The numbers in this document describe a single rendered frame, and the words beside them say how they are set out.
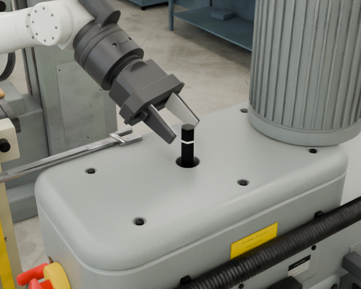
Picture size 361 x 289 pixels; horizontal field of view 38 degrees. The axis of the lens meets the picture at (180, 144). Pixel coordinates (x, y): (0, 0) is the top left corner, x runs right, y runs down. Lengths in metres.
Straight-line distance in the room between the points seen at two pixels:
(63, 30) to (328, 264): 0.63
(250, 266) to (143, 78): 0.32
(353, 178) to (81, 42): 0.57
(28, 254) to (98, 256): 2.93
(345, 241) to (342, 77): 0.35
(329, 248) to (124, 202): 0.43
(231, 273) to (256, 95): 0.31
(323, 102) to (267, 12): 0.16
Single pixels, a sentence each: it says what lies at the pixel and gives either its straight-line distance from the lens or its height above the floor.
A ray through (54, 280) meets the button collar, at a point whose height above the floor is 1.78.
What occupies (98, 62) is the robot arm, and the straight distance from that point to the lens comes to 0.81.
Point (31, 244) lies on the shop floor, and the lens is 3.66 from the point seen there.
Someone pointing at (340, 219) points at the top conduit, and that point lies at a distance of 0.88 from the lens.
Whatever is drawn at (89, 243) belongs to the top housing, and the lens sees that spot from 0.68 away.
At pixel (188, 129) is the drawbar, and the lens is 0.78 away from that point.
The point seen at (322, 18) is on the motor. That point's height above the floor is 2.10.
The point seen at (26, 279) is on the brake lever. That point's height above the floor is 1.71.
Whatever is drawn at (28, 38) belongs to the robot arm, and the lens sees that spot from 0.93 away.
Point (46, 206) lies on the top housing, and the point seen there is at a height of 1.87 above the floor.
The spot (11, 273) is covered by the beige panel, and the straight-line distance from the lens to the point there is 3.11.
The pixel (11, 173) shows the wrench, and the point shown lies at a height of 1.90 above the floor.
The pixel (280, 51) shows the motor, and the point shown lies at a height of 2.04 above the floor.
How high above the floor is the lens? 2.33
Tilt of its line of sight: 31 degrees down
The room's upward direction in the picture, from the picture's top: straight up
